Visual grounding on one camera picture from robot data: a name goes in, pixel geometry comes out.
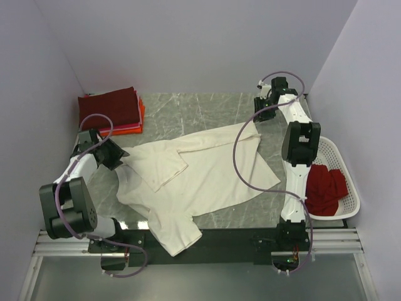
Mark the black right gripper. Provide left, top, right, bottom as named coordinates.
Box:
left=253, top=97, right=278, bottom=123

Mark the white t shirt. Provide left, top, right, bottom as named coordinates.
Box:
left=116, top=123, right=279, bottom=256

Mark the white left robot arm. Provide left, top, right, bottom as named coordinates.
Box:
left=39, top=129, right=129, bottom=252

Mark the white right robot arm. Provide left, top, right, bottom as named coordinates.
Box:
left=254, top=77, right=321, bottom=250

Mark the orange folded shirt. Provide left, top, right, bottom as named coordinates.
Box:
left=103, top=95, right=145, bottom=135

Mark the pink folded shirt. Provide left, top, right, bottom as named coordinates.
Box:
left=100, top=92, right=143, bottom=132

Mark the lilac folded shirt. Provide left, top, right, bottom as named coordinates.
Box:
left=134, top=94, right=145, bottom=134

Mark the dark red folded shirt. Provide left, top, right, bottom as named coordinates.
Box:
left=78, top=87, right=142, bottom=127

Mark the white perforated plastic basket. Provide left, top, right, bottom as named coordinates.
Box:
left=306, top=137, right=360, bottom=221

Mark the red t shirt in basket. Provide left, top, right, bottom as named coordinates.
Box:
left=305, top=164, right=348, bottom=216

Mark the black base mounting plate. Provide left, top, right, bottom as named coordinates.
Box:
left=87, top=219, right=348, bottom=270

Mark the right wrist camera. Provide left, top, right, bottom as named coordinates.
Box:
left=257, top=80, right=271, bottom=100

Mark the aluminium rail frame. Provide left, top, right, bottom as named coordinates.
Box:
left=18, top=131, right=380, bottom=301

